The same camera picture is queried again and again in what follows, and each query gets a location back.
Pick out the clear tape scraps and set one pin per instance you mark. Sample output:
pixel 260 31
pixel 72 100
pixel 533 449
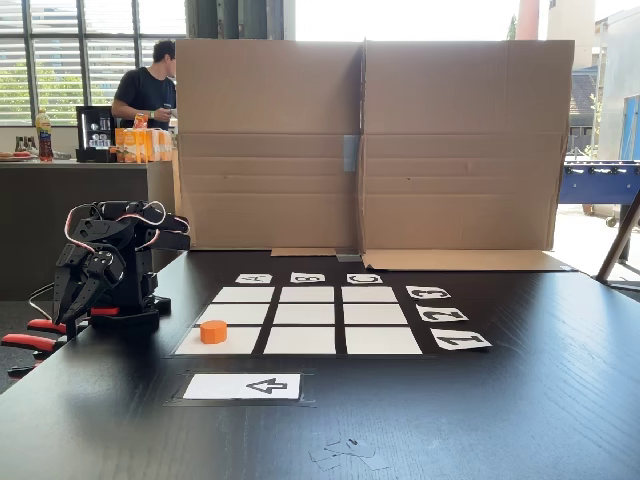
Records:
pixel 345 452

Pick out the paper sheet number 2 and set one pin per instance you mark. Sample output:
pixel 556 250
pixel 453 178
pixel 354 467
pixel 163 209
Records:
pixel 442 314

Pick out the yellow red drink bottle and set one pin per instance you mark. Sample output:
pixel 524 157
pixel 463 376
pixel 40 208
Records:
pixel 44 135

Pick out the paper sheet letter B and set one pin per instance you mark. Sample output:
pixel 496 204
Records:
pixel 307 278

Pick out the dark counter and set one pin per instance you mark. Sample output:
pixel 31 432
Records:
pixel 40 225

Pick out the white arrow paper sheet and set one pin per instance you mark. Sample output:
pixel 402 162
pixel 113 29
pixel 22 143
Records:
pixel 270 386

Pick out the blue foosball table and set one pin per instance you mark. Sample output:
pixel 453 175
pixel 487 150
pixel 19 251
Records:
pixel 595 182

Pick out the small dark glass bottle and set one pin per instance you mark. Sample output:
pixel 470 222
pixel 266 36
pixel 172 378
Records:
pixel 31 145
pixel 19 145

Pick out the plate with red food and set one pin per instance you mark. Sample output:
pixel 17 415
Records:
pixel 17 155

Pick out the black mini fridge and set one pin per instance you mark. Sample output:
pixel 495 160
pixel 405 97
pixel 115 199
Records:
pixel 97 137

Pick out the paper sheet letter A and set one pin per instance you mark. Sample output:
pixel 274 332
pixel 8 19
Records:
pixel 254 278

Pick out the grey tape on cardboard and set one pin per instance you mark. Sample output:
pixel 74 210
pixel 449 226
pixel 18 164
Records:
pixel 351 152

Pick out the brown cardboard panel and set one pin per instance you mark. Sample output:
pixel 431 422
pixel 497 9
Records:
pixel 265 150
pixel 465 150

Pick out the grey tape on table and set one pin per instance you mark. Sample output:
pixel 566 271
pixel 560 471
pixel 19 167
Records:
pixel 348 258

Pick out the red black table clamp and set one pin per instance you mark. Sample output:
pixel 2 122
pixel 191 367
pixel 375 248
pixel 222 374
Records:
pixel 30 342

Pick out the paper sheet number 1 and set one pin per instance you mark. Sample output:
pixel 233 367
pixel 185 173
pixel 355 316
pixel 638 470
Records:
pixel 460 340

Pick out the paper sheet number 3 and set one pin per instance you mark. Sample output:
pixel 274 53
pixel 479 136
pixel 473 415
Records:
pixel 428 292

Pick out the round orange token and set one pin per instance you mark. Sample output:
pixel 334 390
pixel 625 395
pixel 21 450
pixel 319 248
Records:
pixel 214 333

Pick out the slanted wooden leg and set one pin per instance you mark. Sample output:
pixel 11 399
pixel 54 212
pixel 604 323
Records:
pixel 620 240

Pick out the blue door panel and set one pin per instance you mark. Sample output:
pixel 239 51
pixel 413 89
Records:
pixel 631 125

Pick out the nine-square white grid sheet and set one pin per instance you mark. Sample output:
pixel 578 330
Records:
pixel 305 340

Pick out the small orange packet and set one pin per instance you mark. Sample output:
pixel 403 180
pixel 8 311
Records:
pixel 140 121

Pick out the person behind counter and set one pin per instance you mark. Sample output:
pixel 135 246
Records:
pixel 145 90

